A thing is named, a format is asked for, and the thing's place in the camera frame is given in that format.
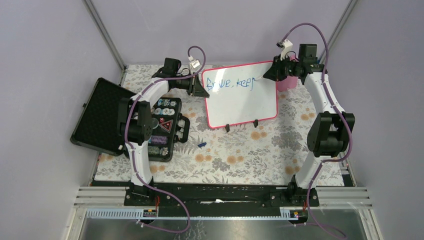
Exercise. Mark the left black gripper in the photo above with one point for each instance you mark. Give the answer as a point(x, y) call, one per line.
point(195, 89)

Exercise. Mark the open black case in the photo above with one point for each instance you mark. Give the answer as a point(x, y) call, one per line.
point(97, 127)

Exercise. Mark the pink framed whiteboard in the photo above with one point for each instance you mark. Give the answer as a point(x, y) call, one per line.
point(236, 98)

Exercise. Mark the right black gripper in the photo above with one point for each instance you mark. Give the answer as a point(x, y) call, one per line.
point(275, 72)

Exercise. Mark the floral table mat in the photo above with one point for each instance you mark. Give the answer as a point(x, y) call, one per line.
point(267, 154)

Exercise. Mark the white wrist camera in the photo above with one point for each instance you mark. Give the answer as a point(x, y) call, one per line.
point(194, 64)
point(285, 46)

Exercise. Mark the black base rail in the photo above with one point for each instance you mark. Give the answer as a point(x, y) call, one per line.
point(219, 200)

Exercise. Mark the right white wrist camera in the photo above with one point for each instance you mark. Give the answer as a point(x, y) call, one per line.
point(285, 46)

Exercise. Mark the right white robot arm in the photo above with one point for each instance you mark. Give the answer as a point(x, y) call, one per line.
point(331, 131)

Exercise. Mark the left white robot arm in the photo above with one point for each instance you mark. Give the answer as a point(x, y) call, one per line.
point(135, 122)

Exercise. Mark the blue marker cap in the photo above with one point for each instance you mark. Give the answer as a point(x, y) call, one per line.
point(203, 144)

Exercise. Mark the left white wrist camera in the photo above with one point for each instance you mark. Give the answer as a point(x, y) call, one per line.
point(194, 64)

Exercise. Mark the pink eraser block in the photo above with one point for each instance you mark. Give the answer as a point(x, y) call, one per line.
point(289, 83)

